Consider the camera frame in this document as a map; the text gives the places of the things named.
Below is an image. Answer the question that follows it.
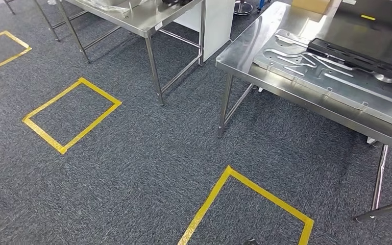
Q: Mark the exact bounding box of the black plastic plate part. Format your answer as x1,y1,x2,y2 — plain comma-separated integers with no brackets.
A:
307,38,392,87

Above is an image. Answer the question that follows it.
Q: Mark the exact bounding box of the stainless steel workbench table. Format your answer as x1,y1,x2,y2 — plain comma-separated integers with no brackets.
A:
215,1,392,224

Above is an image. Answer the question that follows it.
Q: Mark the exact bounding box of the black plastic part stack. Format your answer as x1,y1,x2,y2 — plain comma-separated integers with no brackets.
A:
162,0,204,7

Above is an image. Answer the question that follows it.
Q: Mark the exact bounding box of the white cabinet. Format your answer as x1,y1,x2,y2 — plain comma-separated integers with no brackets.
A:
174,0,235,63

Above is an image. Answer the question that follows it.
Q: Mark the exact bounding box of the stainless steel side table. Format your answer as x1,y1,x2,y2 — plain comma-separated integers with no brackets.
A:
33,0,207,107

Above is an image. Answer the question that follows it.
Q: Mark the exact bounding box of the clear plastic bag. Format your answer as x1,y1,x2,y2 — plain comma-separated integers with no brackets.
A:
78,0,150,14

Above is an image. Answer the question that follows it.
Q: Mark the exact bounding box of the stamped sheet metal panel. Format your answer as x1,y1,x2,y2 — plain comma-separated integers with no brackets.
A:
253,29,392,124

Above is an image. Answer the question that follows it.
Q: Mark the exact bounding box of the cardboard box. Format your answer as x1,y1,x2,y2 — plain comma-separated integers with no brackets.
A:
291,0,332,15

